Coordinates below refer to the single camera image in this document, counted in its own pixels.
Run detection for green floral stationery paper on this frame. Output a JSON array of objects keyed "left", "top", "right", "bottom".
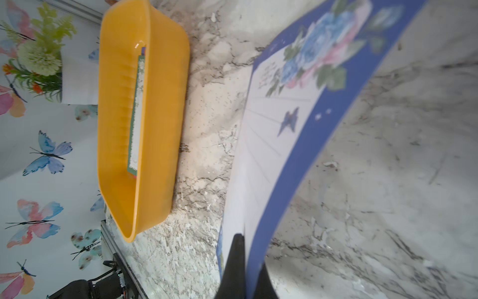
[{"left": 127, "top": 47, "right": 146, "bottom": 176}]

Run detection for potted artificial flowers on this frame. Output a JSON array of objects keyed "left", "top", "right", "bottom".
[{"left": 1, "top": 1, "right": 99, "bottom": 105}]

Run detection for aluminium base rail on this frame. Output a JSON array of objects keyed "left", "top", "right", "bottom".
[{"left": 100, "top": 220, "right": 148, "bottom": 299}]

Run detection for blue floral stationery paper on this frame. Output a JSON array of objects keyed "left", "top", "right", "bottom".
[{"left": 216, "top": 1, "right": 424, "bottom": 299}]

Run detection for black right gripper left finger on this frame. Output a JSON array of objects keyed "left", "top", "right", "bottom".
[{"left": 214, "top": 234, "right": 246, "bottom": 299}]

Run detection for yellow plastic storage box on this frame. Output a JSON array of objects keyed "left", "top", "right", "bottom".
[{"left": 97, "top": 1, "right": 190, "bottom": 242}]

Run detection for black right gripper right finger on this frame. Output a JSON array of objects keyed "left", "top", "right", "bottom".
[{"left": 253, "top": 264, "right": 279, "bottom": 299}]

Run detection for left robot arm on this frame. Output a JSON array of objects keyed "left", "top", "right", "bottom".
[{"left": 46, "top": 260, "right": 128, "bottom": 299}]

